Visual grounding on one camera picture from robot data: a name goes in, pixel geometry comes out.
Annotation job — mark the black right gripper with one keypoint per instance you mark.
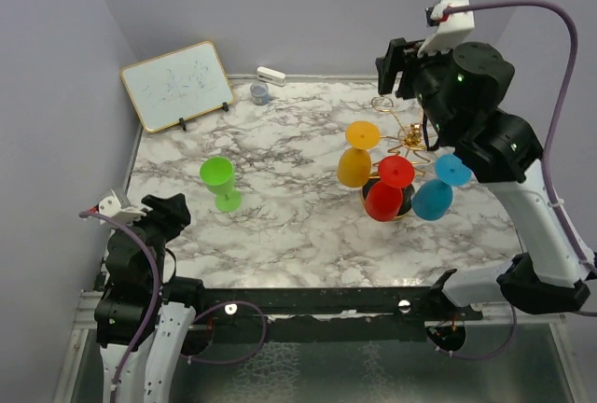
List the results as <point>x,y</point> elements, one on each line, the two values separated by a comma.
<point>394,62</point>

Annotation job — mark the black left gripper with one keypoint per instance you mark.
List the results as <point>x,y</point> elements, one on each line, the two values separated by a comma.
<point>172,213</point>

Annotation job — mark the green plastic wine glass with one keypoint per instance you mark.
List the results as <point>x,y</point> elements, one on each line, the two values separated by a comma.
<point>217,174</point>

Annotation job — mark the blue plastic wine glass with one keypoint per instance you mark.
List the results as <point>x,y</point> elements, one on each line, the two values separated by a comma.
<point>434,198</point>

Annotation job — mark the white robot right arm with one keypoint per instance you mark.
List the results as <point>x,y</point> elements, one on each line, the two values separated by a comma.
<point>505,156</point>

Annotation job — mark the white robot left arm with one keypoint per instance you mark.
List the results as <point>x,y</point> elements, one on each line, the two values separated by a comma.
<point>142,317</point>

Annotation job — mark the orange plastic wine glass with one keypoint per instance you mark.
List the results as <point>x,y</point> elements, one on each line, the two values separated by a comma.
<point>355,163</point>

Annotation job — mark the red plastic wine glass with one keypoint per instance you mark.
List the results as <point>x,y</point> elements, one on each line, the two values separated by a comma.
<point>385,197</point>

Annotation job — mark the small framed whiteboard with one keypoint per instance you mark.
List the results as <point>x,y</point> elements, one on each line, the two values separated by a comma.
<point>177,86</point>

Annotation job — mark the white whiteboard eraser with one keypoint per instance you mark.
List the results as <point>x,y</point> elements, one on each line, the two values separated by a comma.
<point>271,76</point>

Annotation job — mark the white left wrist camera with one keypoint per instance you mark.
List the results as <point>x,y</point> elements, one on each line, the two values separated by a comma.
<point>116,206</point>

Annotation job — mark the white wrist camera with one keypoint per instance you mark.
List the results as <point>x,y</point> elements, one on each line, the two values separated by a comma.
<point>116,206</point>
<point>449,30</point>

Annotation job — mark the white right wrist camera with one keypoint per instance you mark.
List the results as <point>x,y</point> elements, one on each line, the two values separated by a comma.
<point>449,30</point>

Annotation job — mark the black metal base rail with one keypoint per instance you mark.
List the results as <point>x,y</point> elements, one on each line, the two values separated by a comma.
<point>309,315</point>

